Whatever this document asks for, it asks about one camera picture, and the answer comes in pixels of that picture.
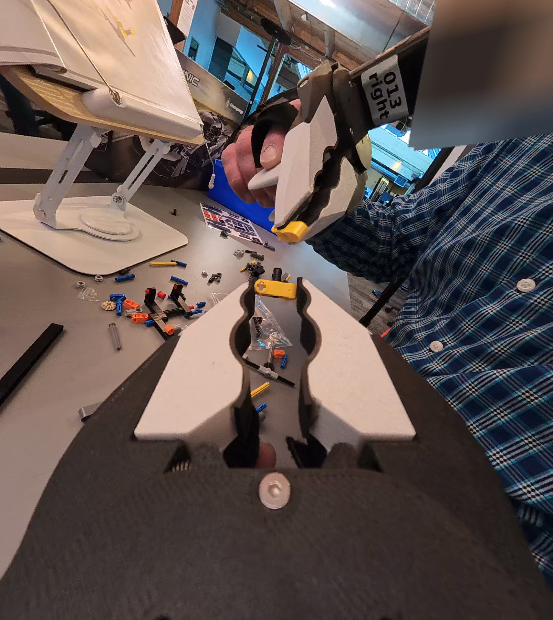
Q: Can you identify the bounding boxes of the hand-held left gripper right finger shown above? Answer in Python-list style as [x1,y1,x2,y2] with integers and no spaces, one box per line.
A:
[296,277,416,455]

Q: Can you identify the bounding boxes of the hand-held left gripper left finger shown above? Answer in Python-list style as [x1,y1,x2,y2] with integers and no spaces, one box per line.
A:
[133,280,258,447]

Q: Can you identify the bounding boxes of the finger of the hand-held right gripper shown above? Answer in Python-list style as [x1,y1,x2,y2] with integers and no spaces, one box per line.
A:
[306,146,360,238]
[273,94,340,229]

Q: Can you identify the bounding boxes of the yellow lego block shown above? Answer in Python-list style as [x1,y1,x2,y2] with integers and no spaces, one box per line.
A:
[272,221,307,243]

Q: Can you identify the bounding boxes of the yellow thin lego liftarm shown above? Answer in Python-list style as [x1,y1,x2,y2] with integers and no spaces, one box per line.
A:
[254,279,298,301]

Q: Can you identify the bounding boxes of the person's right forearm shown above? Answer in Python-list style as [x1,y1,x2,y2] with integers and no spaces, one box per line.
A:
[306,191,452,286]

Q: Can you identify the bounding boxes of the black lego axle assembly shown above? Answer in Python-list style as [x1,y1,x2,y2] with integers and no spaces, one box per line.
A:
[244,338,297,388]

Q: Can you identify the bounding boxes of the lego sticker sheet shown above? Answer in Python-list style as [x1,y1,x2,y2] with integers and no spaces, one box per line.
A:
[200,202,264,244]

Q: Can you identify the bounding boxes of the pile of small lego pieces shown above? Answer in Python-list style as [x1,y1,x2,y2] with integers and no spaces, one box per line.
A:
[75,259,209,340]

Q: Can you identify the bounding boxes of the long black lego beam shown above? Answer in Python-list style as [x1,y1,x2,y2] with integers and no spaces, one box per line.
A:
[0,324,64,443]

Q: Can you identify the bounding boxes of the person's right hand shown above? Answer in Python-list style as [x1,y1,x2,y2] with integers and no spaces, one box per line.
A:
[222,125,283,206]

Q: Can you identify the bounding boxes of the blue plastic bin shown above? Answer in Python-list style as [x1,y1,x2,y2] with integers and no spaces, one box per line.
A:
[207,162,277,224]

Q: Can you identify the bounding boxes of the clear plastic bag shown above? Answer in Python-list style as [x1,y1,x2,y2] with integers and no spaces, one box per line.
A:
[250,295,293,350]

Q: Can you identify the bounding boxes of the plaid shirt person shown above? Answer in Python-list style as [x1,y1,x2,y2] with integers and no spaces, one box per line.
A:
[385,128,553,620]

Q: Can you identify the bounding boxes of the white book stand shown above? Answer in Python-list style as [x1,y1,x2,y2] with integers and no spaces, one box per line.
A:
[0,63,205,276]

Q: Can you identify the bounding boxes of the white instruction booklet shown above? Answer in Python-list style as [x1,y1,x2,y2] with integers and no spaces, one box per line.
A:
[0,0,204,139]

